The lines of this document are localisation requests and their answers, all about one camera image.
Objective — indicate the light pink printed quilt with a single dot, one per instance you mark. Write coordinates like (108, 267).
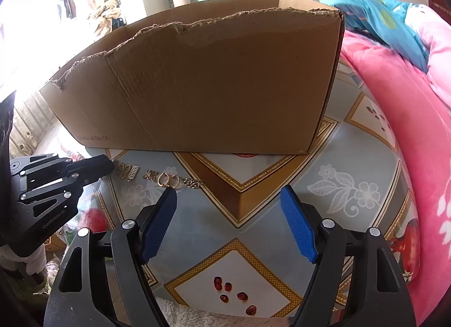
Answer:
(437, 37)

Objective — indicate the pile of clothes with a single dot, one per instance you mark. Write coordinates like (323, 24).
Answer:
(105, 13)

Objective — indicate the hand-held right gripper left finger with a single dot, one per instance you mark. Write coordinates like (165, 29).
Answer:
(158, 224)

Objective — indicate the gold butterfly charm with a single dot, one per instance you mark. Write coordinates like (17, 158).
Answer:
(150, 174)

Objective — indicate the brown cardboard box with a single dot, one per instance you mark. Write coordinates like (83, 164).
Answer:
(211, 94)

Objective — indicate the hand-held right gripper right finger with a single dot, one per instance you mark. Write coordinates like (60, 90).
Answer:
(299, 228)

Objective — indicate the metal railing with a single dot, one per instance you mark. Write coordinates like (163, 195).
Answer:
(35, 112)

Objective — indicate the blue quilt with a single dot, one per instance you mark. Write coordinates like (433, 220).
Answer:
(373, 20)

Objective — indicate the pink plush blanket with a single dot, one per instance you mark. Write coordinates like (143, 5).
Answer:
(387, 119)

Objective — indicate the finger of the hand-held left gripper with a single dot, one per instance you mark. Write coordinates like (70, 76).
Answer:
(53, 194)
(88, 164)

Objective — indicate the hanging dark clothes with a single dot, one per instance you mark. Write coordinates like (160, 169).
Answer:
(67, 0)

